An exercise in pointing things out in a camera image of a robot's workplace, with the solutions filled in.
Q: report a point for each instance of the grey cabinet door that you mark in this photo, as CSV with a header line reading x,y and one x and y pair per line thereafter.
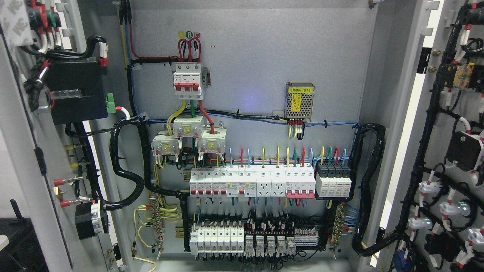
x,y
423,209
33,149

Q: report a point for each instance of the white current transformer cluster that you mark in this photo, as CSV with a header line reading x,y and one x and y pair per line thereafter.
x,y
187,131

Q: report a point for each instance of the white socket breaker row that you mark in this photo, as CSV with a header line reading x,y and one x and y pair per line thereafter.
x,y
253,181

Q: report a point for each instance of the perforated metal power supply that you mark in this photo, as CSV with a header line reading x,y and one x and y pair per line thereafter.
x,y
299,100

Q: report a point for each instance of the white red main breaker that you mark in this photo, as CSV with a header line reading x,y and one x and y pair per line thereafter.
x,y
190,80

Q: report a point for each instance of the black surge protector block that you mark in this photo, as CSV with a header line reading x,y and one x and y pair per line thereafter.
x,y
333,182

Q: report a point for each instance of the black relay terminal row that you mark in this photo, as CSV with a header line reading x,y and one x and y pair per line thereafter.
x,y
255,239

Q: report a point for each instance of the brass ground bar left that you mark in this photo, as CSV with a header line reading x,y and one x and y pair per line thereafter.
x,y
156,219

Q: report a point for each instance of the brass ground bar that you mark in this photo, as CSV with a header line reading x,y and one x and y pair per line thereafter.
x,y
338,225
156,219

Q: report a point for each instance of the brass ground bar right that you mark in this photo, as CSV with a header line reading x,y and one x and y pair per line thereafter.
x,y
338,225

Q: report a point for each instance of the black digital power meter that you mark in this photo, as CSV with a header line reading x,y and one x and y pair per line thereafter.
x,y
77,90

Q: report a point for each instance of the black box left corner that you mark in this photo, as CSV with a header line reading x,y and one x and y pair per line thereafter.
x,y
23,252

